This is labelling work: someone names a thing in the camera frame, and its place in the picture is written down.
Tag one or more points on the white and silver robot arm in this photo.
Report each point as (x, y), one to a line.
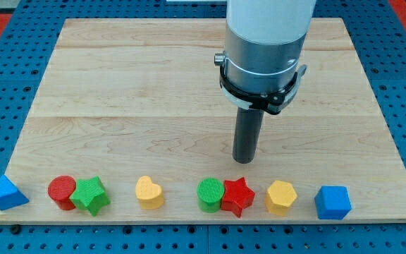
(263, 42)

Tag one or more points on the wooden board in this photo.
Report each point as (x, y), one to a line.
(125, 98)

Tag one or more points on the yellow hexagon block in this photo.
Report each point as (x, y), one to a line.
(280, 196)

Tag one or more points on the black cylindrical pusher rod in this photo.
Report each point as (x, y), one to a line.
(247, 128)

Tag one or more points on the green cylinder block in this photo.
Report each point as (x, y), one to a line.
(210, 192)

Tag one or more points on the red star block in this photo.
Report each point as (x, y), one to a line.
(238, 196)

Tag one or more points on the yellow heart block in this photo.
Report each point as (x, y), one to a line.
(149, 194)

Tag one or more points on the green star block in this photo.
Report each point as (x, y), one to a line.
(90, 194)

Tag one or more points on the blue cube block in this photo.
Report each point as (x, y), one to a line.
(332, 202)

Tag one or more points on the red cylinder block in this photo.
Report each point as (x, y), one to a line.
(60, 189)

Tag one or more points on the blue triangle block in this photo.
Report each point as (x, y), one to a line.
(10, 195)

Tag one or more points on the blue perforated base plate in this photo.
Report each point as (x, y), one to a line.
(26, 45)

